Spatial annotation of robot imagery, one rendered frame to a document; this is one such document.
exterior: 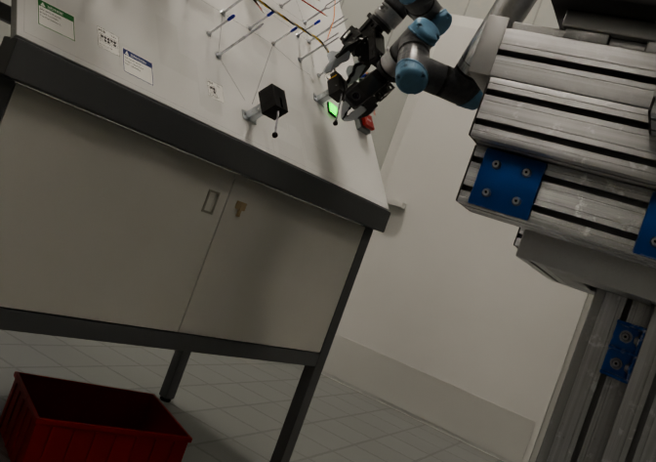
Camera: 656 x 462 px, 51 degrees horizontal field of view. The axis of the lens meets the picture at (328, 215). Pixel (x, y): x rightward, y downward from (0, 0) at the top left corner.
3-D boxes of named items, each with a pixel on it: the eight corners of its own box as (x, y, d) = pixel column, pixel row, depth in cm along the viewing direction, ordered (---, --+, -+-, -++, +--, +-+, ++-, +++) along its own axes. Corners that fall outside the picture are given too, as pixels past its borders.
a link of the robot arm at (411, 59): (447, 83, 153) (449, 54, 160) (402, 63, 151) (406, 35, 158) (430, 106, 159) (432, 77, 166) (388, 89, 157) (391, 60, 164)
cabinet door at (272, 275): (321, 354, 201) (367, 228, 202) (181, 333, 159) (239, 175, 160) (315, 350, 202) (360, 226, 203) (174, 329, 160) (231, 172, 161)
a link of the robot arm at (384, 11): (406, 23, 189) (390, 6, 183) (395, 36, 190) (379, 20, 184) (393, 13, 194) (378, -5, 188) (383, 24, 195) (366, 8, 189)
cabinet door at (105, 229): (178, 332, 159) (236, 174, 160) (-65, 297, 117) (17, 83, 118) (173, 329, 160) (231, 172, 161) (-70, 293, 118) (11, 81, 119)
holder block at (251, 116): (247, 147, 155) (279, 127, 151) (240, 103, 161) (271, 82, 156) (261, 153, 159) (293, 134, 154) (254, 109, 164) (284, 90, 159)
